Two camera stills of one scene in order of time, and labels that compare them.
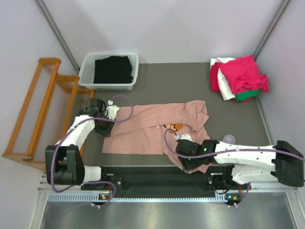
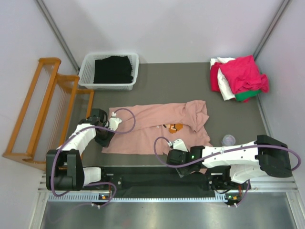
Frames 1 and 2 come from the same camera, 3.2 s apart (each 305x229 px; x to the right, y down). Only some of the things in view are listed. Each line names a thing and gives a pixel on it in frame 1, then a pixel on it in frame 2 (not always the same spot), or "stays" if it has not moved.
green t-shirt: x=242 y=96 stays
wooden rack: x=52 y=106 stays
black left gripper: x=105 y=127 -> x=106 y=138
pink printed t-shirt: x=153 y=129 stays
